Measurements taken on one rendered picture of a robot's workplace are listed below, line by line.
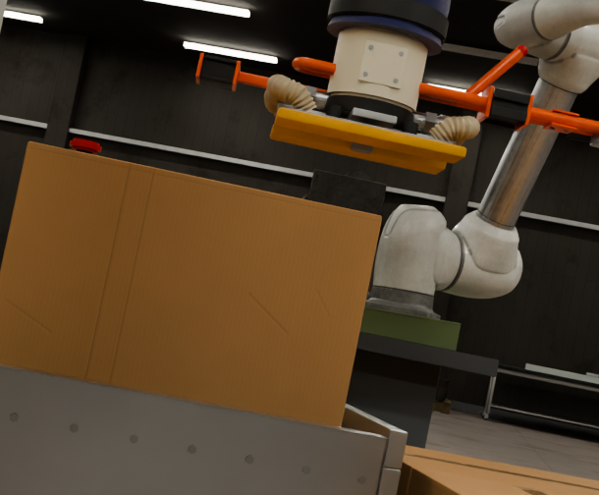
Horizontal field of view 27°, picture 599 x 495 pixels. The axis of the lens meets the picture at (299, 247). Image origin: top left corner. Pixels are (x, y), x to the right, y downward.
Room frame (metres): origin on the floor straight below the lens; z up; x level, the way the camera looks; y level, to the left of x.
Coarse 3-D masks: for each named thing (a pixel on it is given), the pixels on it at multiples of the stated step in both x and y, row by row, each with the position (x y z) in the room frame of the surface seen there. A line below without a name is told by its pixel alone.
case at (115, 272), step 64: (64, 192) 2.01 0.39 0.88; (128, 192) 2.02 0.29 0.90; (192, 192) 2.03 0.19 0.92; (256, 192) 2.04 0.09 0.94; (64, 256) 2.01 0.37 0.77; (128, 256) 2.02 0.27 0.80; (192, 256) 2.03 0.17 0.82; (256, 256) 2.05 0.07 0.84; (320, 256) 2.06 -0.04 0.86; (0, 320) 2.00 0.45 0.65; (64, 320) 2.01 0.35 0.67; (128, 320) 2.02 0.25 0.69; (192, 320) 2.04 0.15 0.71; (256, 320) 2.05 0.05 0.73; (320, 320) 2.06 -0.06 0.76; (128, 384) 2.03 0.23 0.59; (192, 384) 2.04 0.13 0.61; (256, 384) 2.05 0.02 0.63; (320, 384) 2.06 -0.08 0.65
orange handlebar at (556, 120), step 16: (304, 64) 2.25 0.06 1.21; (320, 64) 2.25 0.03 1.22; (240, 80) 2.52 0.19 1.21; (256, 80) 2.52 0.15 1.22; (432, 96) 2.27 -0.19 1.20; (448, 96) 2.26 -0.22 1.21; (464, 96) 2.26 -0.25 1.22; (480, 96) 2.27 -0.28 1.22; (544, 112) 2.27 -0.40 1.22; (560, 112) 2.28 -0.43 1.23; (544, 128) 2.32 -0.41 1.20; (560, 128) 2.29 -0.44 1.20; (576, 128) 2.28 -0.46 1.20; (592, 128) 2.28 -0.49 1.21
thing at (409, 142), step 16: (288, 112) 2.13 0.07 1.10; (304, 112) 2.14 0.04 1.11; (336, 112) 2.17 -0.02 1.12; (288, 128) 2.23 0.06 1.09; (304, 128) 2.19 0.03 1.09; (320, 128) 2.15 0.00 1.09; (336, 128) 2.14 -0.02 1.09; (352, 128) 2.14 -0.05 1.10; (368, 128) 2.14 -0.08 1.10; (384, 128) 2.16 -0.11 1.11; (416, 128) 2.18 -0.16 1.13; (368, 144) 2.23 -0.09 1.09; (384, 144) 2.19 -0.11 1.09; (400, 144) 2.15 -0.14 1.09; (416, 144) 2.14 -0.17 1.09; (432, 144) 2.15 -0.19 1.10; (448, 144) 2.15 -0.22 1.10; (448, 160) 2.22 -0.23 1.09
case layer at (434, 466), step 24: (408, 456) 2.28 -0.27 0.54; (432, 456) 2.38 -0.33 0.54; (456, 456) 2.49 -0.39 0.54; (408, 480) 2.11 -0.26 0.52; (432, 480) 1.98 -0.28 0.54; (456, 480) 2.02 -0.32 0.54; (480, 480) 2.10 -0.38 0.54; (504, 480) 2.18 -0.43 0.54; (528, 480) 2.27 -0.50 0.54; (552, 480) 2.37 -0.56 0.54; (576, 480) 2.48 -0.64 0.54
